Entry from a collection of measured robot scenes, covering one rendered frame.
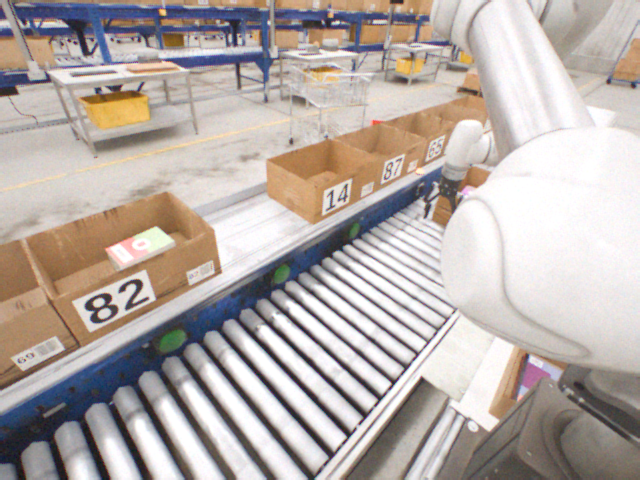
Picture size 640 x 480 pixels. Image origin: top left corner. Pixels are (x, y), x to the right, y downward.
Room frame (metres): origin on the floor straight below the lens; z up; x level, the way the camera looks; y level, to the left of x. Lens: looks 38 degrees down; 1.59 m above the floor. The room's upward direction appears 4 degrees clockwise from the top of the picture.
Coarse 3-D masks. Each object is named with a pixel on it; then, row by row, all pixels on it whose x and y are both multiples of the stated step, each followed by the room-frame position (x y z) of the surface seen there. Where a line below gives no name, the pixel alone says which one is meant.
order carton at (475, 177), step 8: (472, 168) 1.60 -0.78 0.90; (480, 168) 1.58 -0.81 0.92; (472, 176) 1.59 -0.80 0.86; (480, 176) 1.57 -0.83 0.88; (488, 176) 1.55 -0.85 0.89; (464, 184) 1.58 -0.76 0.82; (472, 184) 1.59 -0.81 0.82; (480, 184) 1.56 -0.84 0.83; (440, 200) 1.30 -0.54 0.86; (448, 200) 1.28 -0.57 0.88; (456, 200) 1.26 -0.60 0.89; (440, 208) 1.29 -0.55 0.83; (448, 208) 1.27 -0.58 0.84; (432, 216) 1.31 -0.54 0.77; (440, 216) 1.28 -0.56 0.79; (448, 216) 1.26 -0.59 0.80
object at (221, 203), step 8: (264, 184) 1.22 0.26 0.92; (240, 192) 1.13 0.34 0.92; (248, 192) 1.16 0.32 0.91; (256, 192) 1.19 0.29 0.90; (264, 192) 1.22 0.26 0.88; (216, 200) 1.05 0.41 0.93; (224, 200) 1.07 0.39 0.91; (232, 200) 1.10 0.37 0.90; (240, 200) 1.13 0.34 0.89; (192, 208) 0.98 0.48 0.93; (200, 208) 1.00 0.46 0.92; (208, 208) 1.02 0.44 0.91; (216, 208) 1.05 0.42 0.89; (200, 216) 0.99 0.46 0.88
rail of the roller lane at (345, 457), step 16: (448, 320) 0.70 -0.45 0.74; (432, 352) 0.57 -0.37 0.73; (416, 368) 0.52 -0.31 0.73; (400, 384) 0.46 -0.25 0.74; (416, 384) 0.48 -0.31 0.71; (384, 400) 0.41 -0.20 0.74; (400, 400) 0.41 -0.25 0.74; (368, 416) 0.37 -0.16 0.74; (384, 416) 0.37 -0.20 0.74; (368, 432) 0.33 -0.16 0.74; (352, 448) 0.29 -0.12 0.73; (368, 448) 0.32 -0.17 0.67; (336, 464) 0.25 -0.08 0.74; (352, 464) 0.26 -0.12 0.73
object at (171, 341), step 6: (174, 330) 0.51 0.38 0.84; (180, 330) 0.52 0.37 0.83; (168, 336) 0.49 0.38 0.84; (174, 336) 0.50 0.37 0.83; (180, 336) 0.51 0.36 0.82; (162, 342) 0.47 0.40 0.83; (168, 342) 0.48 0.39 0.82; (174, 342) 0.49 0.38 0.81; (180, 342) 0.50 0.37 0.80; (162, 348) 0.47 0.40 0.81; (168, 348) 0.48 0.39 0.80; (174, 348) 0.49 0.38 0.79
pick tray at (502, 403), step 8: (512, 352) 0.57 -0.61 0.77; (520, 352) 0.58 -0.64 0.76; (528, 352) 0.58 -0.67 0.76; (512, 360) 0.51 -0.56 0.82; (544, 360) 0.56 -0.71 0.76; (552, 360) 0.55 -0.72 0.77; (512, 368) 0.47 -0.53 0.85; (560, 368) 0.53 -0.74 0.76; (504, 376) 0.48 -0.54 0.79; (512, 376) 0.50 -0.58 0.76; (504, 384) 0.43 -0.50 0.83; (512, 384) 0.47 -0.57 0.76; (496, 392) 0.44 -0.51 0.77; (504, 392) 0.40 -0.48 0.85; (496, 400) 0.40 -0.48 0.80; (504, 400) 0.39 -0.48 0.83; (512, 400) 0.38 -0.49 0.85; (496, 408) 0.39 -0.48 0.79; (504, 408) 0.38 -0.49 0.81; (496, 416) 0.38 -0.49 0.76
